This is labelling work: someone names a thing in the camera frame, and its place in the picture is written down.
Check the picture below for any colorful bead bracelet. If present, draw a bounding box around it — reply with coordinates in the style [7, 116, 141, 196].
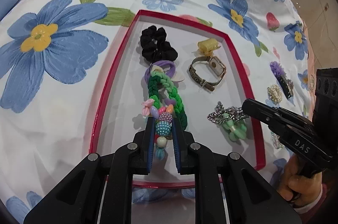
[140, 98, 175, 161]

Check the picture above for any mint green hair tie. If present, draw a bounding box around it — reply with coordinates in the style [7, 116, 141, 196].
[220, 112, 249, 143]

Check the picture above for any silver chain bracelet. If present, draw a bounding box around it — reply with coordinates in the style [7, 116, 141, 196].
[206, 100, 251, 125]

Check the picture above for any green braided hair tie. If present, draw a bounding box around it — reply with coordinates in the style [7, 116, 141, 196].
[147, 72, 191, 132]

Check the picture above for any purple hair tie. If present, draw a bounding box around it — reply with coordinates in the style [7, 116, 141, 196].
[143, 60, 186, 89]

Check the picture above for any brown strap wristwatch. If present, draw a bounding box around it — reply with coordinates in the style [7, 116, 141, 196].
[188, 56, 227, 92]

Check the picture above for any black velvet scrunchie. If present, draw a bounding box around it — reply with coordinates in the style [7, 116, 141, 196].
[140, 25, 178, 63]

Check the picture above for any yellow hair claw clip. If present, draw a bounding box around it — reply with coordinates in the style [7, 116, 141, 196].
[197, 38, 221, 56]

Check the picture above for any right hand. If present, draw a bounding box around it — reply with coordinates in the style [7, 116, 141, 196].
[277, 155, 323, 207]

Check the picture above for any purple flower hair clip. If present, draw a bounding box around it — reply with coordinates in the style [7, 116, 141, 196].
[270, 61, 294, 99]

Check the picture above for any pink blanket edge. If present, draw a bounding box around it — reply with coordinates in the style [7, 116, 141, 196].
[302, 20, 316, 121]

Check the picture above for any red-rimmed white tray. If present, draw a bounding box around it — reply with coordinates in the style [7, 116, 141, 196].
[89, 9, 266, 190]

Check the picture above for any pearl bracelet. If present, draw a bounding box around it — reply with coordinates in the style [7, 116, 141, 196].
[266, 83, 283, 105]

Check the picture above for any rhinestone bracelet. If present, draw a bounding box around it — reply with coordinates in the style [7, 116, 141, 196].
[270, 131, 286, 149]

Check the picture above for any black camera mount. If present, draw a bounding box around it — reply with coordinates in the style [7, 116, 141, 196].
[312, 67, 337, 129]

